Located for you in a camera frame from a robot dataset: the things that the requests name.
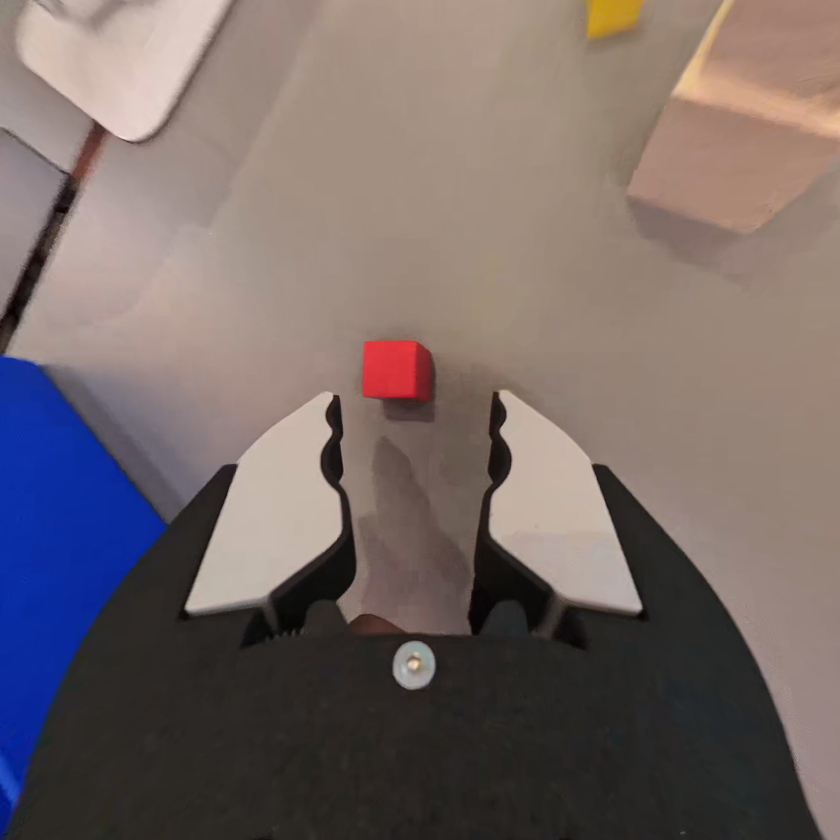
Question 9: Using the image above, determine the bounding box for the blue plastic bin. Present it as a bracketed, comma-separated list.
[0, 357, 169, 821]

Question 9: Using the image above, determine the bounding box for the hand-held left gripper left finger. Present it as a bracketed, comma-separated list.
[184, 392, 358, 620]

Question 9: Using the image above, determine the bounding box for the yellow wooden cube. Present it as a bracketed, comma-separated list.
[586, 0, 647, 39]

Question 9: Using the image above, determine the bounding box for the large wooden cube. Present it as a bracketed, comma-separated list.
[628, 99, 840, 237]

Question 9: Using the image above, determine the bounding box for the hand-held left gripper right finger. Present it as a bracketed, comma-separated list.
[470, 390, 645, 620]

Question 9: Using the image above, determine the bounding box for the red wooden cube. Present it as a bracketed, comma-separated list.
[361, 340, 434, 400]

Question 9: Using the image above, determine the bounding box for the white folding stand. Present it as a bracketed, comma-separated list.
[16, 0, 237, 144]

